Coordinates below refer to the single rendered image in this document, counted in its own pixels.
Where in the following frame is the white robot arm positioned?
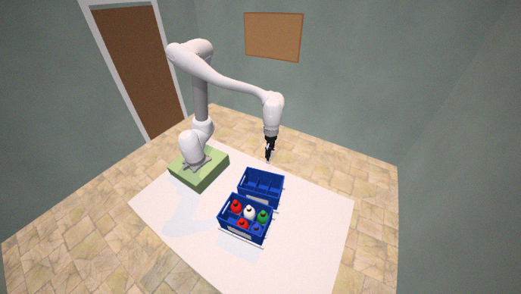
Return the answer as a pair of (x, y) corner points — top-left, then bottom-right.
(165, 39), (285, 173)

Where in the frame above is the white bottle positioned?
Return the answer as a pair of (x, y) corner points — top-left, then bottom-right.
(243, 205), (255, 221)

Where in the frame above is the blue crate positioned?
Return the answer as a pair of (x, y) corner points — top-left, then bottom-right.
(238, 168), (285, 210)
(219, 195), (273, 246)

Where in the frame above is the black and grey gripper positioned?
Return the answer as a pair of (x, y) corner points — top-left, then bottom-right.
(264, 135), (277, 164)

